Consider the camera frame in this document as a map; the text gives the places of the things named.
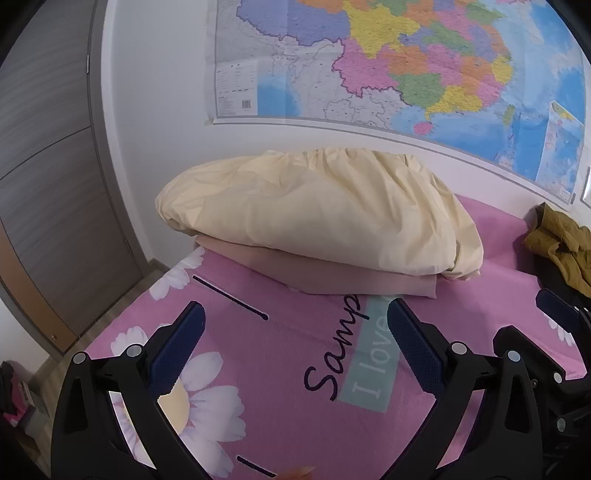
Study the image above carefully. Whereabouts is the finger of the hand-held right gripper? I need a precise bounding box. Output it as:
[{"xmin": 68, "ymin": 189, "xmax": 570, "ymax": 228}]
[
  {"xmin": 536, "ymin": 288, "xmax": 591, "ymax": 331},
  {"xmin": 493, "ymin": 325, "xmax": 567, "ymax": 385}
]

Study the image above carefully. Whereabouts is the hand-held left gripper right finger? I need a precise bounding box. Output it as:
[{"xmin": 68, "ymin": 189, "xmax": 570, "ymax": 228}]
[{"xmin": 387, "ymin": 298, "xmax": 543, "ymax": 480}]

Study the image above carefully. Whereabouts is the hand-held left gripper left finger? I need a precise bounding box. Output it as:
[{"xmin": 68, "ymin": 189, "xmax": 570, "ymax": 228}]
[{"xmin": 50, "ymin": 301, "xmax": 218, "ymax": 480}]

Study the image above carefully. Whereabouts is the cream garment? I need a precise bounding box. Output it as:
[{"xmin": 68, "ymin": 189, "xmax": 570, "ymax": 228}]
[{"xmin": 154, "ymin": 147, "xmax": 484, "ymax": 283}]

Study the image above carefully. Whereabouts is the black garment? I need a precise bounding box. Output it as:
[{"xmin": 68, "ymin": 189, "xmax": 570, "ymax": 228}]
[{"xmin": 536, "ymin": 254, "xmax": 573, "ymax": 296}]

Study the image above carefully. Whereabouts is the olive garment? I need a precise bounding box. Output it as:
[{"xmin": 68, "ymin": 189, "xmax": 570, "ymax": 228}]
[{"xmin": 522, "ymin": 202, "xmax": 591, "ymax": 298}]

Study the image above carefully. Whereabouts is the pink flowered bed sheet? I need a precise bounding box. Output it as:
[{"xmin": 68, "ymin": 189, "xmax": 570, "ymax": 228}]
[{"xmin": 76, "ymin": 194, "xmax": 591, "ymax": 480}]

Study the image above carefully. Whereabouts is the pink-beige garment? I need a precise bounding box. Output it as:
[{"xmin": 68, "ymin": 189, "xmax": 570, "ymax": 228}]
[{"xmin": 191, "ymin": 233, "xmax": 439, "ymax": 299}]

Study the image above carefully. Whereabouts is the pink black bag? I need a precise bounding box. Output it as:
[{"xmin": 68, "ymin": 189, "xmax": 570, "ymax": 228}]
[{"xmin": 0, "ymin": 360, "xmax": 36, "ymax": 430}]

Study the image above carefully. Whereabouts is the grey wooden wardrobe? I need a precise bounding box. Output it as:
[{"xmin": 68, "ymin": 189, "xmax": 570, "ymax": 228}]
[{"xmin": 0, "ymin": 0, "xmax": 160, "ymax": 361}]

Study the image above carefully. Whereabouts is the colourful wall map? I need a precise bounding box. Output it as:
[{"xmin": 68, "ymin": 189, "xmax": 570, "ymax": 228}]
[{"xmin": 205, "ymin": 0, "xmax": 591, "ymax": 206}]

